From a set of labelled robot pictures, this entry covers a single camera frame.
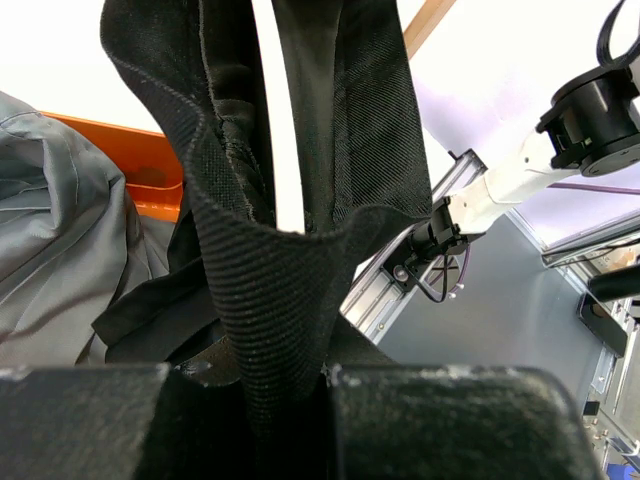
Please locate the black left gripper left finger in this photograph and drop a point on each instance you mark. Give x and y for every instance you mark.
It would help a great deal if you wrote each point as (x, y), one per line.
(77, 423)

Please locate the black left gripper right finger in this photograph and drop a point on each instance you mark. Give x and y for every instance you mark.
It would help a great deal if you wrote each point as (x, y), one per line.
(456, 422)

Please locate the black pleated skirt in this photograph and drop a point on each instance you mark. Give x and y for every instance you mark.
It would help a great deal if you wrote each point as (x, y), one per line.
(298, 132)

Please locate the grey pleated skirt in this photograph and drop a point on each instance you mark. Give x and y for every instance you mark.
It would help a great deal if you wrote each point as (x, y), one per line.
(72, 242)

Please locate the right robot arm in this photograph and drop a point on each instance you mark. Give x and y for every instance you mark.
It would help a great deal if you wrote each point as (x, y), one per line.
(591, 129)

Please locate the orange plastic basket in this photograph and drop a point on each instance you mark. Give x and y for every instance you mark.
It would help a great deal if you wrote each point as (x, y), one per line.
(154, 177)

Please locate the wooden clothes rack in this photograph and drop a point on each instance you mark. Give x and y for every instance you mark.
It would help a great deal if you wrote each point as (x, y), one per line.
(427, 18)

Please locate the aluminium rail table edge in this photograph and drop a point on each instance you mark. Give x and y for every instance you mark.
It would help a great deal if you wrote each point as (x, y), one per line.
(383, 288)

